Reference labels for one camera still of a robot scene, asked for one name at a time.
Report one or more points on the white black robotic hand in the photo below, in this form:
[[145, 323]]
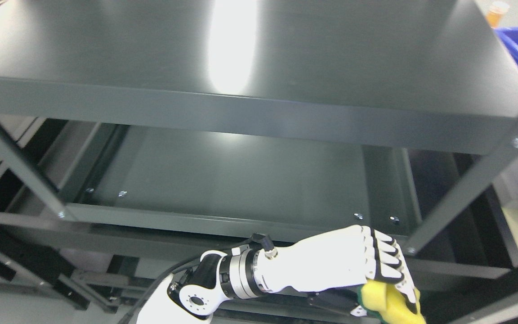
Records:
[[342, 258]]

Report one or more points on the green yellow sponge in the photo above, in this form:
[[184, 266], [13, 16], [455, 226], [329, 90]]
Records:
[[385, 302]]

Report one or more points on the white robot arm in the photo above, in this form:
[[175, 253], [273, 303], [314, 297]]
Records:
[[191, 291]]

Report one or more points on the grey metal shelving unit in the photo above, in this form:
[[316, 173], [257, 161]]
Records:
[[138, 134]]

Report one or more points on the orange bottle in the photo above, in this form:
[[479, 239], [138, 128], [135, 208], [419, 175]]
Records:
[[496, 12]]

